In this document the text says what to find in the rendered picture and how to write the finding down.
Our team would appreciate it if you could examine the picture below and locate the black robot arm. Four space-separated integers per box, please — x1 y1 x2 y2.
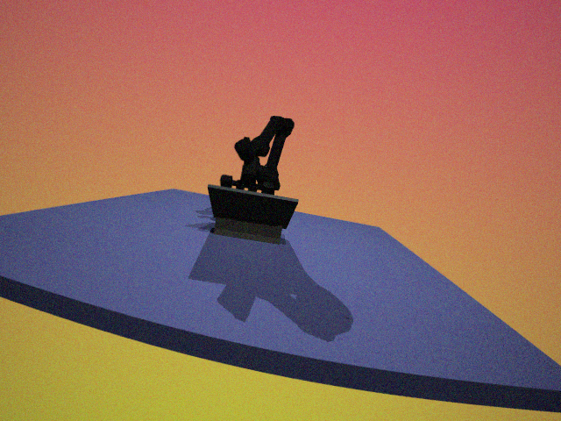
235 116 295 195

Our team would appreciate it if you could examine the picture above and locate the grey switch panel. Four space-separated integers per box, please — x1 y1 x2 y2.
208 184 299 245

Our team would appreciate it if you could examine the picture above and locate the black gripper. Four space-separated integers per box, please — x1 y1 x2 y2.
220 175 274 195

